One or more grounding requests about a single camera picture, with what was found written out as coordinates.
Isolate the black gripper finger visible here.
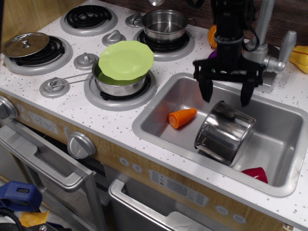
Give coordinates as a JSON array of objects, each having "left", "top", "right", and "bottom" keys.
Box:
[
  {"left": 198, "top": 75, "right": 213, "bottom": 103},
  {"left": 240, "top": 81, "right": 255, "bottom": 107}
]

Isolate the yellow cloth piece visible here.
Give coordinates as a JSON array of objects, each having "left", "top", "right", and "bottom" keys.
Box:
[{"left": 19, "top": 210, "right": 49, "bottom": 228}]

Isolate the grey oven dial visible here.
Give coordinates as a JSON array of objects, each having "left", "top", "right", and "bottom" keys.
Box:
[
  {"left": 0, "top": 96, "right": 19, "bottom": 120},
  {"left": 67, "top": 131, "right": 97, "bottom": 159}
]

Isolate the grey sink basin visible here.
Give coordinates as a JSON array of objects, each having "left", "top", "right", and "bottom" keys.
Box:
[{"left": 132, "top": 73, "right": 308, "bottom": 197}]

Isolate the silver toy faucet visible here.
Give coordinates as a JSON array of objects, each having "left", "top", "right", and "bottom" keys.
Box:
[{"left": 243, "top": 0, "right": 297, "bottom": 93}]

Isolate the black coil burner back left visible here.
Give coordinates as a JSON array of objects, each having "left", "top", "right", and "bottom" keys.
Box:
[{"left": 65, "top": 5, "right": 112, "bottom": 28}]

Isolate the grey oven dial left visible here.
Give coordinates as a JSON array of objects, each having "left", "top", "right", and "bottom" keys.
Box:
[{"left": 0, "top": 96, "right": 19, "bottom": 120}]

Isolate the grey stove knob front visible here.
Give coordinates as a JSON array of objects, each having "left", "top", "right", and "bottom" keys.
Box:
[{"left": 39, "top": 77, "right": 70, "bottom": 98}]

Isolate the orange toy pumpkin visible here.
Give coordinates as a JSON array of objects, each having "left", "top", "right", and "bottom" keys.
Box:
[{"left": 207, "top": 25, "right": 217, "bottom": 49}]

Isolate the grey oven dial centre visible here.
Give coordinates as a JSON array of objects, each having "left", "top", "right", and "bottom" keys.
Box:
[{"left": 67, "top": 131, "right": 97, "bottom": 159}]

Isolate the grey oven door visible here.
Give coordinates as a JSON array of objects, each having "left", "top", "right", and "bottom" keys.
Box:
[{"left": 0, "top": 121, "right": 107, "bottom": 231}]

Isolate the grey stove knob top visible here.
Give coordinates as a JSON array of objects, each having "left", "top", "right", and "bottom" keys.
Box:
[{"left": 125, "top": 12, "right": 143, "bottom": 28}]

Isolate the steel pot lid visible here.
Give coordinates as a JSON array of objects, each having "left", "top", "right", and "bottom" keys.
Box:
[{"left": 2, "top": 32, "right": 50, "bottom": 58}]

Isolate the blue clamp tool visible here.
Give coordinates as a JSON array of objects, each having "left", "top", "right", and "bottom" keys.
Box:
[{"left": 0, "top": 181, "right": 42, "bottom": 212}]

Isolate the purple toy eggplant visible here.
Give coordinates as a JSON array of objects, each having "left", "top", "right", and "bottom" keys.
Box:
[{"left": 208, "top": 50, "right": 217, "bottom": 59}]

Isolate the yellow toy squash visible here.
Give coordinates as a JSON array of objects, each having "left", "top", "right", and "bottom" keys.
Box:
[{"left": 289, "top": 46, "right": 308, "bottom": 74}]

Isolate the orange toy carrot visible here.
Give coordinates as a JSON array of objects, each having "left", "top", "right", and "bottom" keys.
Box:
[{"left": 168, "top": 108, "right": 197, "bottom": 129}]

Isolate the grey stove knob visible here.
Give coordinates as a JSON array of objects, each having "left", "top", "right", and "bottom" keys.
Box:
[
  {"left": 39, "top": 77, "right": 70, "bottom": 98},
  {"left": 125, "top": 12, "right": 143, "bottom": 28},
  {"left": 74, "top": 52, "right": 99, "bottom": 70},
  {"left": 102, "top": 30, "right": 126, "bottom": 46}
]

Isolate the grey stove knob lower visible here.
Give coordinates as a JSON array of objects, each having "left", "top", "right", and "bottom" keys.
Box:
[{"left": 74, "top": 52, "right": 99, "bottom": 70}]

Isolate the green plastic plate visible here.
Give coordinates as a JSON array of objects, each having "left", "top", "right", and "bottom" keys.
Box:
[{"left": 98, "top": 40, "right": 154, "bottom": 81}]

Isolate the steel saucepan with handle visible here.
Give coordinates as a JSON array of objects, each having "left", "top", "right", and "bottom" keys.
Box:
[{"left": 50, "top": 59, "right": 148, "bottom": 97}]

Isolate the grey stove knob middle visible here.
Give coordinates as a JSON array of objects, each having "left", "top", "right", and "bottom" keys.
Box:
[{"left": 102, "top": 30, "right": 126, "bottom": 46}]

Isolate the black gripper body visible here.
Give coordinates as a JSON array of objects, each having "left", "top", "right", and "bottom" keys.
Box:
[{"left": 193, "top": 54, "right": 265, "bottom": 86}]

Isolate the grey dishwasher door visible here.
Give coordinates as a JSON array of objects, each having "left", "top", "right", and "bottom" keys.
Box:
[{"left": 108, "top": 179, "right": 230, "bottom": 231}]

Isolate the red toy pepper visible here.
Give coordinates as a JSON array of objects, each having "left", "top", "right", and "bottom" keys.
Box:
[{"left": 241, "top": 167, "right": 268, "bottom": 183}]

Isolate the small steel pot on burner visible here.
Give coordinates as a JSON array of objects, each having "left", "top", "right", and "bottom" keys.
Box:
[{"left": 142, "top": 10, "right": 197, "bottom": 43}]

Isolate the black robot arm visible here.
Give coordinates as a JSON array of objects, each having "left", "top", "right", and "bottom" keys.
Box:
[{"left": 193, "top": 0, "right": 265, "bottom": 106}]

